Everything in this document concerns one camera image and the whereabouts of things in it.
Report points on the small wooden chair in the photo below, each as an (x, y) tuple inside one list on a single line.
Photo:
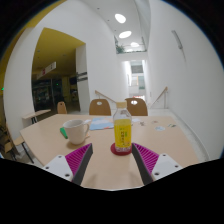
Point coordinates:
[(62, 108)]

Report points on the wooden chair with oval cutout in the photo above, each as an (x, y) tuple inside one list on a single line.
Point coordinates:
[(100, 108), (137, 107)]

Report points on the dark wall sign plate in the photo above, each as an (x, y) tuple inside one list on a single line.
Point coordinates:
[(82, 76)]

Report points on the round red coaster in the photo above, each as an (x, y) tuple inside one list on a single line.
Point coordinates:
[(115, 152)]

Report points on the white paper slip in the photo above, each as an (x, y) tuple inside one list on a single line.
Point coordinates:
[(136, 120), (87, 121)]

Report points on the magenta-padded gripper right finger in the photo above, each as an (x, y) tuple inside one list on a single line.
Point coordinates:
[(146, 158)]

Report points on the clear bottle with yellow drink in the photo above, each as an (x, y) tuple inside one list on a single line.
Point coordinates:
[(122, 133)]

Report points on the white hanging sign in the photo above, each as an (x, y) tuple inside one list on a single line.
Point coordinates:
[(46, 70)]

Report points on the round ceiling lights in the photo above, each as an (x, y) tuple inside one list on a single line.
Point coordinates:
[(120, 18)]

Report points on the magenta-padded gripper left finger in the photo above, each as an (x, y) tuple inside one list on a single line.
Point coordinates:
[(78, 158)]

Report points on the wooden chair with dark legs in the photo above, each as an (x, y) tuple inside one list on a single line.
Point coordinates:
[(16, 141)]

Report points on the round white sticker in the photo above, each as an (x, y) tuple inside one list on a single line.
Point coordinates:
[(160, 128)]

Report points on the wooden side table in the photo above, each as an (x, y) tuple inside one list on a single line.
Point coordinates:
[(36, 114)]

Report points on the small dark sticker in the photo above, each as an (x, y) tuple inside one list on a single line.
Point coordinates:
[(142, 123)]

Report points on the small green-edged sticker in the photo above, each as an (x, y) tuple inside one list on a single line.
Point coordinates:
[(172, 125)]

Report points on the small pale sticker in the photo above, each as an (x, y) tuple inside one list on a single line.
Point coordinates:
[(154, 122)]

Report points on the white ceramic mug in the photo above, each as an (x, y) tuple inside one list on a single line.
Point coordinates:
[(76, 131)]

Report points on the wooden stair handrail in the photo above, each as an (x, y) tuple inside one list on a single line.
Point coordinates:
[(160, 96), (105, 96)]

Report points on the green potted plant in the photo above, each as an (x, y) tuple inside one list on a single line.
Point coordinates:
[(120, 49)]

